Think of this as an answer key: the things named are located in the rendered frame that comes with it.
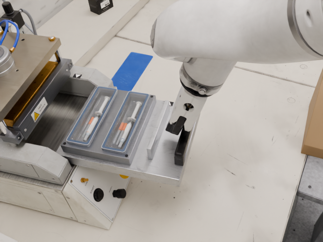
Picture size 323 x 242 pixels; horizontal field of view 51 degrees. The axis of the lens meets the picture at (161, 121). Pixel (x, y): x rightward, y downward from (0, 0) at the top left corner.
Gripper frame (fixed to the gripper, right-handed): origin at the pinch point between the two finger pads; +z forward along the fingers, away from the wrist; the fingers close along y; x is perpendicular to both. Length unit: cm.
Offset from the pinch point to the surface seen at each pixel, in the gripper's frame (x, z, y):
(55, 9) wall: 63, 46, 74
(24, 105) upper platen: 33.0, 7.1, -5.3
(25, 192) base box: 27.3, 26.2, -16.8
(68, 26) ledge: 52, 42, 62
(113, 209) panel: 5.5, 27.6, -11.9
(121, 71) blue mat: 22, 36, 44
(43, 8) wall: 66, 43, 67
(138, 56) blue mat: 19, 35, 54
